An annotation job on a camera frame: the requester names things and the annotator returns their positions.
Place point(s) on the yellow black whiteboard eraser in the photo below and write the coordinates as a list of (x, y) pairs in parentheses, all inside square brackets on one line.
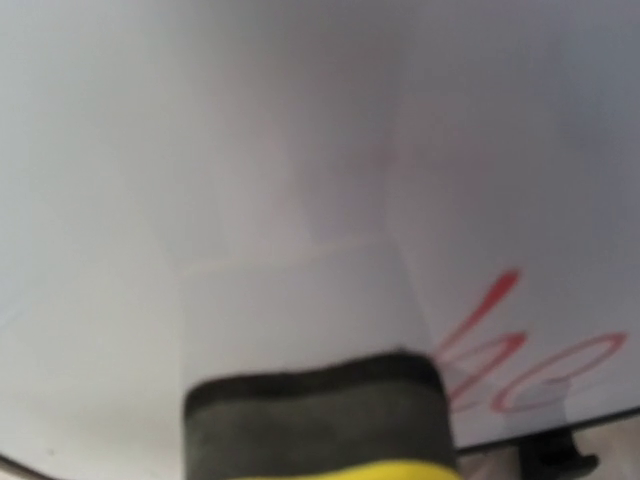
[(383, 416)]

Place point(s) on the whiteboard wire stand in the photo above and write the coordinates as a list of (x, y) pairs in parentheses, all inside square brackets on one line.
[(554, 456)]

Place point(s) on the white whiteboard black frame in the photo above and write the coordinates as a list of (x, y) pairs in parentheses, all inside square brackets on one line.
[(192, 190)]

